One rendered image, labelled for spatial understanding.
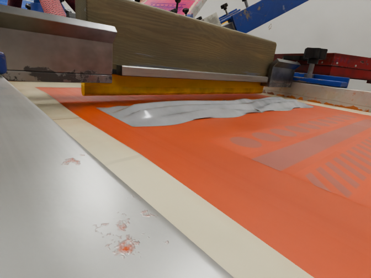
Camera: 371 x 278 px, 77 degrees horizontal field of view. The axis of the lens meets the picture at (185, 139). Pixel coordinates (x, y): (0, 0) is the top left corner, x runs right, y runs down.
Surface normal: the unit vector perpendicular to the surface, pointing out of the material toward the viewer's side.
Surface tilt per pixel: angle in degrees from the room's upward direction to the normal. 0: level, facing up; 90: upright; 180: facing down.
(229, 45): 90
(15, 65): 90
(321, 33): 90
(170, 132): 0
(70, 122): 0
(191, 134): 0
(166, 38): 90
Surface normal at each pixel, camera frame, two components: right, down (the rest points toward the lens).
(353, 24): -0.73, 0.14
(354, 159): 0.11, -0.94
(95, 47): 0.67, 0.30
